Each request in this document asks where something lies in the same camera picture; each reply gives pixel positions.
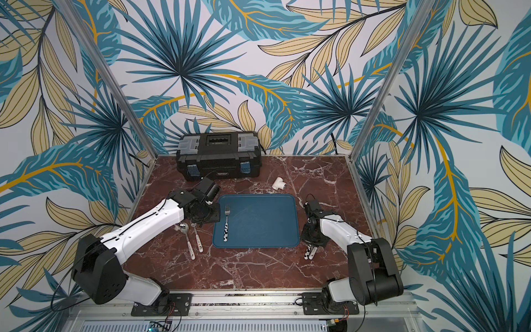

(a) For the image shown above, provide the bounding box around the fork with panda handle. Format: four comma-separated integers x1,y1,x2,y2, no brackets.
308,247,318,260

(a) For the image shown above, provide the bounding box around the spoon with hello kitty handle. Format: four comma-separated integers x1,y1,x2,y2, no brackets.
179,222,196,260

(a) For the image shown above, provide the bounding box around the fork with cow-pattern handle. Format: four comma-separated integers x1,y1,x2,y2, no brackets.
223,206,230,242

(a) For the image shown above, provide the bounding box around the fork with hello kitty handle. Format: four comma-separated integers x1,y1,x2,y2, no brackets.
191,223,204,253

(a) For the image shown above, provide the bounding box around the spoon with cow-pattern handle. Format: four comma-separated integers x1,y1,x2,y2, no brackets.
304,246,313,260

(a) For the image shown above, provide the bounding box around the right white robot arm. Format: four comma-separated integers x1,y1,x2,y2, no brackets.
301,209,404,315

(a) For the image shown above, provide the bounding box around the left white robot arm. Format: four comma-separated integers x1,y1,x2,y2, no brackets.
71,185,220,312

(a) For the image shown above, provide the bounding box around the teal plastic tray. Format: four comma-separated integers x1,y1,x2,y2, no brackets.
212,194,300,249

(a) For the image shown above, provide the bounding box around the white PVC tee fitting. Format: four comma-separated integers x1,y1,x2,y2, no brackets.
272,177,286,190

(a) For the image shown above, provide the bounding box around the black toolbox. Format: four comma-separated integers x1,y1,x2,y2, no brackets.
176,131,262,181

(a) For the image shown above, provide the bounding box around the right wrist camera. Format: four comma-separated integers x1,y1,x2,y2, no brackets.
304,199,323,219

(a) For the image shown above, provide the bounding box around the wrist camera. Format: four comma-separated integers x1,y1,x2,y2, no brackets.
304,199,323,219
196,177,220,204

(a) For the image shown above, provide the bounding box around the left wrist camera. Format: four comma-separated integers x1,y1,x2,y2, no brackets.
196,177,220,204

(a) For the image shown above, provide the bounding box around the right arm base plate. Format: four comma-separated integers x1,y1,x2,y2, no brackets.
301,292,360,316

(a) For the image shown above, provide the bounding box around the aluminium front rail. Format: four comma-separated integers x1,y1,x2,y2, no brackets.
67,289,421,323

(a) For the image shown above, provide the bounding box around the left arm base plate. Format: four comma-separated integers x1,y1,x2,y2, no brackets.
131,293,193,317

